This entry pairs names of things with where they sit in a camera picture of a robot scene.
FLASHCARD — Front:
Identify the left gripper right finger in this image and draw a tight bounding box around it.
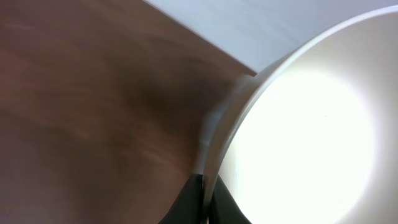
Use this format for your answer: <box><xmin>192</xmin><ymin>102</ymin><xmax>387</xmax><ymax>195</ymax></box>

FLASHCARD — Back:
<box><xmin>208</xmin><ymin>176</ymin><xmax>251</xmax><ymax>224</ymax></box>

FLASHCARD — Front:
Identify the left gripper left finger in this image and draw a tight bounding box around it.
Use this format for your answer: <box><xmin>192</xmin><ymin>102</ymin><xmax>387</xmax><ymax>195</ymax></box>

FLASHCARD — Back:
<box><xmin>159</xmin><ymin>174</ymin><xmax>203</xmax><ymax>224</ymax></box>

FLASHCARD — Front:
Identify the cream beige bowl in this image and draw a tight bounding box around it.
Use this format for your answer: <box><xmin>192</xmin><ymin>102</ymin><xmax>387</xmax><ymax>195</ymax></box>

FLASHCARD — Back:
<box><xmin>198</xmin><ymin>6</ymin><xmax>397</xmax><ymax>224</ymax></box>

